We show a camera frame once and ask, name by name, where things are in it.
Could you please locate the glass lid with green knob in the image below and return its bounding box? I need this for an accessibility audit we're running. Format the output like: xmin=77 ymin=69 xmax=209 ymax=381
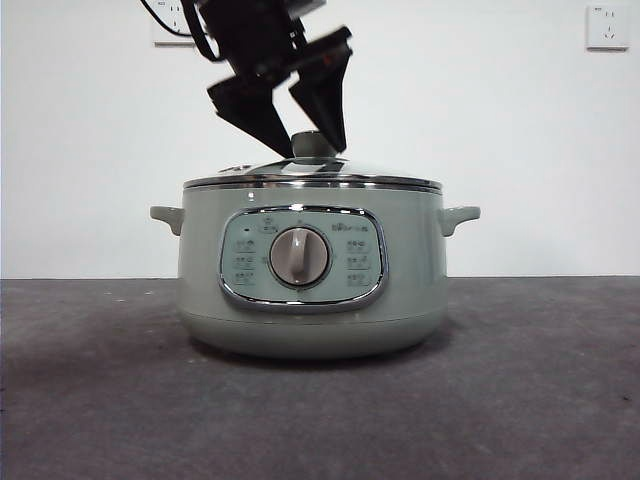
xmin=181 ymin=130 xmax=444 ymax=193

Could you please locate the pale green electric pot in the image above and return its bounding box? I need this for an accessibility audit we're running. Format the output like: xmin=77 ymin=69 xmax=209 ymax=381
xmin=149 ymin=185 xmax=482 ymax=360

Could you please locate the black cable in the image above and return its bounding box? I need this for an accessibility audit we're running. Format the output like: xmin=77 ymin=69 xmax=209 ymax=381
xmin=138 ymin=0 xmax=221 ymax=64

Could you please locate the white wall socket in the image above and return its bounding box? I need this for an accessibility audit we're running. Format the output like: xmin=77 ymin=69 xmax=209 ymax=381
xmin=585 ymin=5 xmax=630 ymax=52
xmin=153 ymin=0 xmax=200 ymax=49

